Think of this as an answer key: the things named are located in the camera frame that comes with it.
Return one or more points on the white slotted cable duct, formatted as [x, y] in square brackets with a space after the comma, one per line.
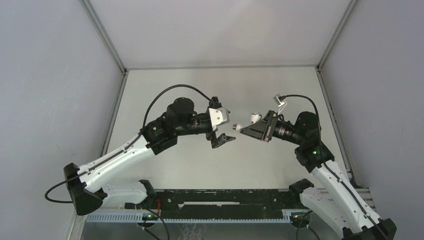
[133, 217]

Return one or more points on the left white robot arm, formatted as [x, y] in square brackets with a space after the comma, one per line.
[89, 185]

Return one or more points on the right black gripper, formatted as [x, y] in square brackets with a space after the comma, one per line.
[261, 130]

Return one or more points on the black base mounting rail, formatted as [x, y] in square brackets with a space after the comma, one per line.
[221, 203]

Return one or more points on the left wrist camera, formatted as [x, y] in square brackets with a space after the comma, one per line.
[218, 116]

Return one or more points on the white plastic water faucet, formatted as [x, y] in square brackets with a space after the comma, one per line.
[248, 122]

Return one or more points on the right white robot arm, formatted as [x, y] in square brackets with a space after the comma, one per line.
[346, 212]

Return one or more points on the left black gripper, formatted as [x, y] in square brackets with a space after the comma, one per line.
[215, 141]

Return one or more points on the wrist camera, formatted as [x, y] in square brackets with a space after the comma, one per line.
[281, 102]
[218, 116]

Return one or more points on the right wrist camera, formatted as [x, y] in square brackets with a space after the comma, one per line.
[281, 102]

